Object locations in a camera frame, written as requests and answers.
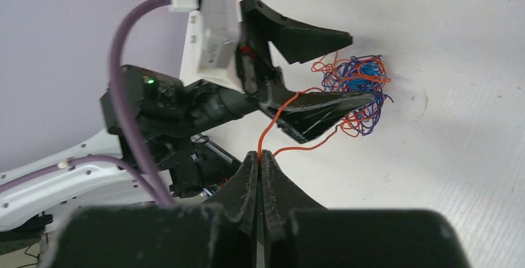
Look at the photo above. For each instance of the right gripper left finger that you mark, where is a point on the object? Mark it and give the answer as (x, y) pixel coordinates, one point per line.
(234, 205)

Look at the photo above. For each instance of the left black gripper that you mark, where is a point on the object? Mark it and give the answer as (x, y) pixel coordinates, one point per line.
(309, 115)

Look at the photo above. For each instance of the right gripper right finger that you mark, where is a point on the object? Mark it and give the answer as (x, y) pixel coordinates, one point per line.
(287, 211)

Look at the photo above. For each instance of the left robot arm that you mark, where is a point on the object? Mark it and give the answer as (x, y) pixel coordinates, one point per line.
(152, 190)

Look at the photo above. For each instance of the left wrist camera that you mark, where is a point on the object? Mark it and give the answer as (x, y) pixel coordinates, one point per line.
(212, 37)

